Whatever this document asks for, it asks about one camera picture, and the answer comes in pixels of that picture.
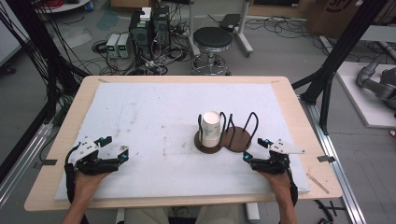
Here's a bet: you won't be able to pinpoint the white table leg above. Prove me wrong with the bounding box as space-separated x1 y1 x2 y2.
245 202 262 223

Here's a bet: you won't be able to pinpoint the thin wooden stick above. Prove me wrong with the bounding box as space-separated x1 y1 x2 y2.
305 172 331 195

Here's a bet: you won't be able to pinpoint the person's right hand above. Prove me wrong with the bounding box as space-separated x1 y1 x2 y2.
257 170 295 203

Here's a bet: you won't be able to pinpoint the light wooden table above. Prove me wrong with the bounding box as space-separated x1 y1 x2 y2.
23 75 344 213

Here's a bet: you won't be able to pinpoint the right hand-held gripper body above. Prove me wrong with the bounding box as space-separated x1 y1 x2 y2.
249 138 306 175

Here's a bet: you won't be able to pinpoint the black metal frame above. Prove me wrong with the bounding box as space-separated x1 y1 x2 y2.
0 0 90 185
291 0 389 135

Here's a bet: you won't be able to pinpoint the aluminium rail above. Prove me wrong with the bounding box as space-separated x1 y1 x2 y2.
299 95 369 224
0 121 54 209

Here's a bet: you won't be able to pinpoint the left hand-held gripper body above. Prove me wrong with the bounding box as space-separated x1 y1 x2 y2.
64 138 130 176

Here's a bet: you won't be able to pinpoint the tangle of floor cables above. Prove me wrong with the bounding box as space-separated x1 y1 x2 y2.
92 29 192 77

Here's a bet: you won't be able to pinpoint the black floor cables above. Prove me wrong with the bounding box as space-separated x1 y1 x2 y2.
245 16 329 41

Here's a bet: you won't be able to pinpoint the white foam mat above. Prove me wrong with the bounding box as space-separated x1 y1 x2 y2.
54 82 312 202

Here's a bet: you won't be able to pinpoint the black floor clamp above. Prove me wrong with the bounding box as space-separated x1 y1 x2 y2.
313 199 347 224

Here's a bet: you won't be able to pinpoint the brown cardboard box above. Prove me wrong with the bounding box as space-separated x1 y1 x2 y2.
305 0 391 39

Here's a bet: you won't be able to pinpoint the flat black device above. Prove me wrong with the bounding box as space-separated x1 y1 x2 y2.
219 13 242 34

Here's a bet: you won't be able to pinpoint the white paper cup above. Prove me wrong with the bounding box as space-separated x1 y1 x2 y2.
199 110 222 149

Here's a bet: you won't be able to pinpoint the white floor platform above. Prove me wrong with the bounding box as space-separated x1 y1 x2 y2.
335 61 396 130

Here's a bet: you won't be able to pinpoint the black round stool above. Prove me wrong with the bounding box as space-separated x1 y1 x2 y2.
190 26 234 77

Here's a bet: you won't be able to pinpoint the person's left hand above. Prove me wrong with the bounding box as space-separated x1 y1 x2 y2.
73 170 112 203

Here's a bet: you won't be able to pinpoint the white stand leg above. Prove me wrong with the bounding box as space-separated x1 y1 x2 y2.
235 0 255 58
186 0 201 57

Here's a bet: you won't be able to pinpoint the black tape piece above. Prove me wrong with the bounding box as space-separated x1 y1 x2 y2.
317 154 337 164
33 159 59 171

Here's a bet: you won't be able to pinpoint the small white box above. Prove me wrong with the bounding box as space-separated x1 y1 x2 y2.
139 7 153 22

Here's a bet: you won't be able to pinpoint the wooden cup holder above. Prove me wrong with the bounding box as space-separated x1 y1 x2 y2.
193 111 260 155

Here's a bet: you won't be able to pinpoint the black computer tower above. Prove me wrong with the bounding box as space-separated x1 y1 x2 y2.
151 5 172 58
128 10 154 61

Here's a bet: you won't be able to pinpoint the round white table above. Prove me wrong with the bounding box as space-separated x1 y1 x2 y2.
36 0 92 14

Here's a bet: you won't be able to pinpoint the grey power supply unit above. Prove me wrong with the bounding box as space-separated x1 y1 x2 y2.
106 33 121 60
117 33 132 60

